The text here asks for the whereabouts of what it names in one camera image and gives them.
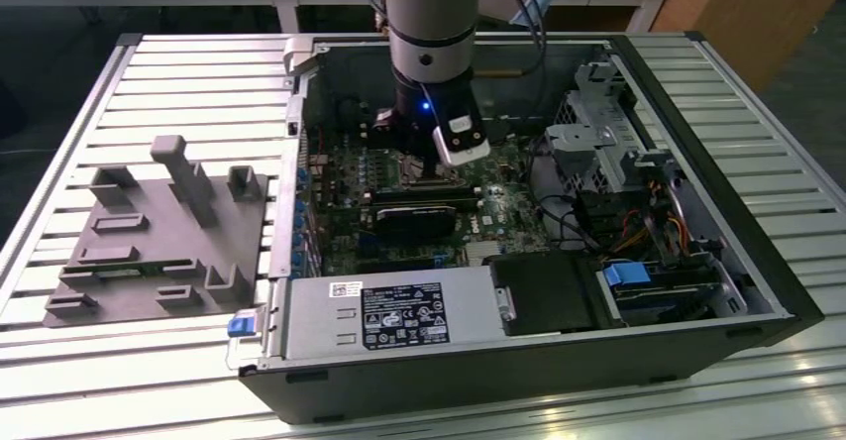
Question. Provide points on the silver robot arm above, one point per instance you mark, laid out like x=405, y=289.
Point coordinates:
x=429, y=14

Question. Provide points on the CPU socket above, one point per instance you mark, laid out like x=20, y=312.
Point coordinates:
x=397, y=178

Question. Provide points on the black drive bay cover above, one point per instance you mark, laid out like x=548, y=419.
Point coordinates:
x=548, y=291

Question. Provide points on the black graphics card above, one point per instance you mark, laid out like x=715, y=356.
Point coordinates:
x=416, y=222

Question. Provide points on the green motherboard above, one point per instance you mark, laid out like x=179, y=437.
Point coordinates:
x=508, y=202

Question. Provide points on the gray metal drive cage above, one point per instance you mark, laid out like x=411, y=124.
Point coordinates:
x=595, y=138

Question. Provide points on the silver chipset heatsink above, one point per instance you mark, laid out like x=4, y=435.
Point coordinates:
x=483, y=252

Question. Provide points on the gray power supply unit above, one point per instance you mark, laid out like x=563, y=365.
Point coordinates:
x=317, y=321

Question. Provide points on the blue disk carrier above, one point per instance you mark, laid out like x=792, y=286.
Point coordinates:
x=627, y=274

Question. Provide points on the gray plastic parts rack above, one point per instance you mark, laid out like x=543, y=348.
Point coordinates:
x=152, y=242

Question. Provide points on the blue case latch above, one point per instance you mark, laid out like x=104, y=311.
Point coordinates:
x=240, y=325

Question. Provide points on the wooden cabinet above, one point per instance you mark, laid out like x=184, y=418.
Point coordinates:
x=759, y=14

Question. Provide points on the black open PC case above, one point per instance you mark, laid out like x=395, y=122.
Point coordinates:
x=463, y=385

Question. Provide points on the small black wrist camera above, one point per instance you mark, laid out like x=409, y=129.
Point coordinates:
x=384, y=122

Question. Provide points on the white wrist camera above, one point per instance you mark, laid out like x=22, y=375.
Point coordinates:
x=463, y=140

